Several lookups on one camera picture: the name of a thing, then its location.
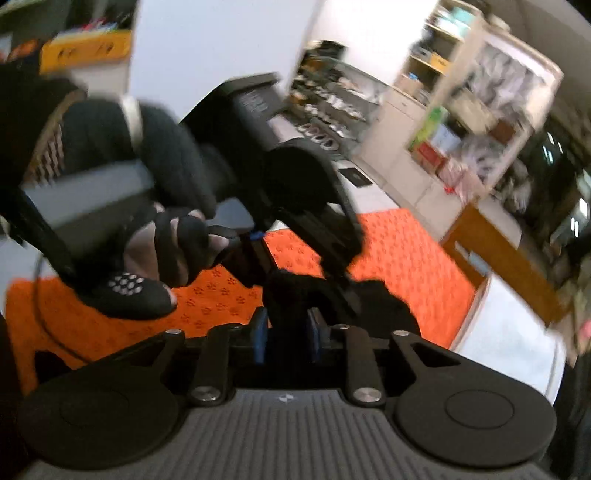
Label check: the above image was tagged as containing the small black mat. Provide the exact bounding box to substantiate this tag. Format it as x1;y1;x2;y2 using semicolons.
337;167;372;186

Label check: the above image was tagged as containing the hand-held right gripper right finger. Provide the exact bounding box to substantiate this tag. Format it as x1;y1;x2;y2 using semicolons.
306;308;458;407

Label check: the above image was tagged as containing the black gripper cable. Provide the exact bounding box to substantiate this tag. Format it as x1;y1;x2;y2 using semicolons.
31;256;98;370

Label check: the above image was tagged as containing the wooden chair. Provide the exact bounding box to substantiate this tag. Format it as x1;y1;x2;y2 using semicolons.
441;203;568;324

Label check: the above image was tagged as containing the orange patterned mat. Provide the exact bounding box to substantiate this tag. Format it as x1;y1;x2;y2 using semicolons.
4;208;476;398

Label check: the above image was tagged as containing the green packet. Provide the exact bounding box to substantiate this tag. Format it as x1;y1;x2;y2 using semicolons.
418;107;448;144

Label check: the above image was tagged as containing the woven beige panel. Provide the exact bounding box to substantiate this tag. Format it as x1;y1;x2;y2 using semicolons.
23;92;65;185

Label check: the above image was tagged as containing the black knit garment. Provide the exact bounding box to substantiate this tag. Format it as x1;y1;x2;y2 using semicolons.
261;269;422;365

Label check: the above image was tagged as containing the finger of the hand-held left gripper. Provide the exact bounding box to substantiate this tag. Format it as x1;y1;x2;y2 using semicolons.
228;233;280;288
281;205;365;281

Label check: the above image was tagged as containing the yellow box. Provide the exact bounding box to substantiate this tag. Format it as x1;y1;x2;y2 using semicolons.
39;30;132;75

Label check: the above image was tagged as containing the glass dish cabinet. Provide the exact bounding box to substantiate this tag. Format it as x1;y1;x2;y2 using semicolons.
288;41;386;139

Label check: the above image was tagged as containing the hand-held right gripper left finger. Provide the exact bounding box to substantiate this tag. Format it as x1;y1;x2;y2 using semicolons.
134;307;269;407

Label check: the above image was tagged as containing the person's left hand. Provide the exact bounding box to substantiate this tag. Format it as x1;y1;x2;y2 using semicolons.
90;209;241;319

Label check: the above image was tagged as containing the white lattice room divider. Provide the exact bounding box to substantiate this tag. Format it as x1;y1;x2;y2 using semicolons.
406;0;565;208

